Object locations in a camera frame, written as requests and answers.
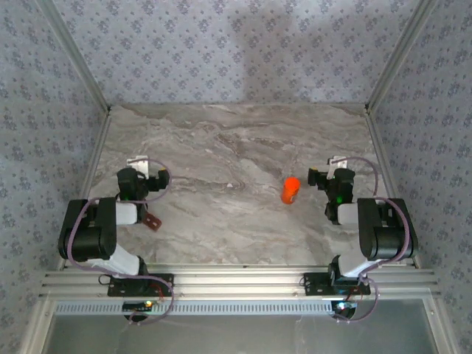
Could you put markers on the orange bottle cap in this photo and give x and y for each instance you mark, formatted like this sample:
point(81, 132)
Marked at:
point(292, 181)

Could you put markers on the orange pill bottle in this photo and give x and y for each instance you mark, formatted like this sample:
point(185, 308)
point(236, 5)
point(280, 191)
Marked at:
point(289, 195)

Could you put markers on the brown pill organizer box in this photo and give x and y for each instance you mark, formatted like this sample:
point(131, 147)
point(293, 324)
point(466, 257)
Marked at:
point(153, 221)

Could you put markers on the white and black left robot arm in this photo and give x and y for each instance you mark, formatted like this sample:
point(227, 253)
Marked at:
point(88, 236)

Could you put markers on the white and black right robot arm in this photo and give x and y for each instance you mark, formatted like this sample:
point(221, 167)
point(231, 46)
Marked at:
point(387, 236)

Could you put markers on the small black circuit board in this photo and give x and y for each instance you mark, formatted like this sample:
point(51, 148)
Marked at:
point(136, 305)
point(343, 307)

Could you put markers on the grey metal panel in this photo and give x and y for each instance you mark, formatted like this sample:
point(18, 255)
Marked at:
point(239, 335)

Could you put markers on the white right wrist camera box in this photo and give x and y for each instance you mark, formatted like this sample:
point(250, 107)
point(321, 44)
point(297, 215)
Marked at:
point(339, 162)

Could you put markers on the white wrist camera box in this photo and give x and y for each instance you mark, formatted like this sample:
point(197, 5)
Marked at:
point(138, 164)
point(339, 162)

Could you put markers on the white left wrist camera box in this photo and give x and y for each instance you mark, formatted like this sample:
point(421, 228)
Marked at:
point(138, 164)

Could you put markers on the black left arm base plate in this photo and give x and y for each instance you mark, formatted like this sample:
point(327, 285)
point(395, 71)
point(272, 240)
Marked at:
point(167, 280)

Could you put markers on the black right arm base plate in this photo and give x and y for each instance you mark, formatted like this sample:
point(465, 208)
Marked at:
point(311, 285)

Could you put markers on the aluminium mounting rail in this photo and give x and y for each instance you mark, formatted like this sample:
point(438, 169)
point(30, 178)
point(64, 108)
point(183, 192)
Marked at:
point(239, 282)

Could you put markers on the aluminium frame post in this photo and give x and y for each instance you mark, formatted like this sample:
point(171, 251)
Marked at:
point(399, 55)
point(76, 55)

